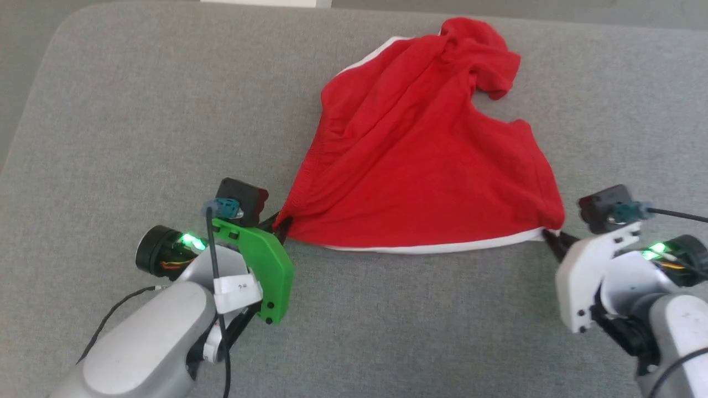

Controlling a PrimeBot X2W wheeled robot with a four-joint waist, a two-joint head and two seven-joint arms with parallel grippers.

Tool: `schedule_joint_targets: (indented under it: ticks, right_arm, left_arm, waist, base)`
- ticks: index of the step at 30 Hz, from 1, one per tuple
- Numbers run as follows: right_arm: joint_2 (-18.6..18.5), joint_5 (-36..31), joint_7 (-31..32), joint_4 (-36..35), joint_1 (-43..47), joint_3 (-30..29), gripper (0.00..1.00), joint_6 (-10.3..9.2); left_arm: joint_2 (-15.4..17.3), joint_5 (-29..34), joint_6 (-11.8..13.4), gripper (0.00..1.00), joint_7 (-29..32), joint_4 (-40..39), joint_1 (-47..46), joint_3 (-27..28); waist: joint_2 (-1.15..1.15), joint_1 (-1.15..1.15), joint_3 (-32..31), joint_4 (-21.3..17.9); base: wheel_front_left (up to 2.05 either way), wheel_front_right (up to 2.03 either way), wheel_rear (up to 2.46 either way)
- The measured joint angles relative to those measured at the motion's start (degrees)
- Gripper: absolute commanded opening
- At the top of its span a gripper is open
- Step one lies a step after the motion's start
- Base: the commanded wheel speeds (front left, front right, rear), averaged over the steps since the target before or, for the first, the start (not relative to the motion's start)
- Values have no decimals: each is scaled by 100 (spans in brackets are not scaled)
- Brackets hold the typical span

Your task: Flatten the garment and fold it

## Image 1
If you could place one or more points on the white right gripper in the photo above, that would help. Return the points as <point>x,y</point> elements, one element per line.
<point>581,276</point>

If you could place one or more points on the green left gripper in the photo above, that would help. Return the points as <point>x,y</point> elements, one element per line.
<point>271,271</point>

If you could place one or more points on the red garment with white trim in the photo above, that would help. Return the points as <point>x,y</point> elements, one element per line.
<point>415,182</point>

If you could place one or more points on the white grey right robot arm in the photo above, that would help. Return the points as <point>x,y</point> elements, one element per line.
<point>680,331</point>

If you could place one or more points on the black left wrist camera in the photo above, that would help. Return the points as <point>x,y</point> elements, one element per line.
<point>246,196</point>

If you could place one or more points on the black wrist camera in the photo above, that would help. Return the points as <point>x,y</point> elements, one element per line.
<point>246,196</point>
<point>605,204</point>

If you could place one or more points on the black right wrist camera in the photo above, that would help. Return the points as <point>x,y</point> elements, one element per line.
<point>605,204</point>

